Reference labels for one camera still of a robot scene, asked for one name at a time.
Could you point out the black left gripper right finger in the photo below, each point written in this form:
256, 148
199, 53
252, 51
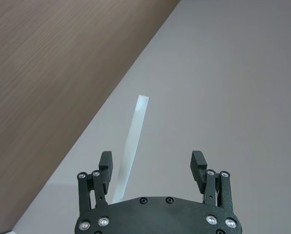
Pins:
212, 187

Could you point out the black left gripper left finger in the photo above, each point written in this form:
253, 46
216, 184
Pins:
85, 192

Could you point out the white translucent plastic strip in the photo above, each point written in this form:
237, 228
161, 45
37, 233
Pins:
133, 136

